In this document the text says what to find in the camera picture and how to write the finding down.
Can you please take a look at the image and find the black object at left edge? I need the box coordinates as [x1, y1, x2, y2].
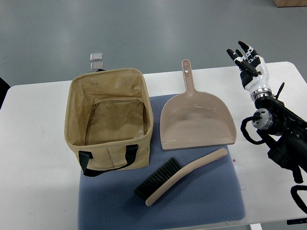
[0, 78, 10, 108]

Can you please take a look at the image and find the upper metal floor plate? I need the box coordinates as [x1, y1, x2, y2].
[90, 52, 103, 61]

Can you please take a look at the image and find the brown cardboard box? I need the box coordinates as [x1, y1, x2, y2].
[273, 0, 307, 7]

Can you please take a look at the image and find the blue seat cushion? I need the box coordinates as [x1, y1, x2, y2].
[78, 95, 245, 230]

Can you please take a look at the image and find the pink hand broom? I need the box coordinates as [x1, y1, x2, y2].
[134, 148, 227, 207]

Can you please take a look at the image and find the pink plastic dustpan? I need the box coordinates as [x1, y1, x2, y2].
[160, 59, 236, 150]

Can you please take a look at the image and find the yellow fabric bag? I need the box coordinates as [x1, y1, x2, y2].
[64, 68, 154, 177]

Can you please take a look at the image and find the black table bracket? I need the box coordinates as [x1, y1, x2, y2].
[286, 218, 307, 225]

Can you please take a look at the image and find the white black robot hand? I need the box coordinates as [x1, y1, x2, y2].
[227, 41, 272, 101]

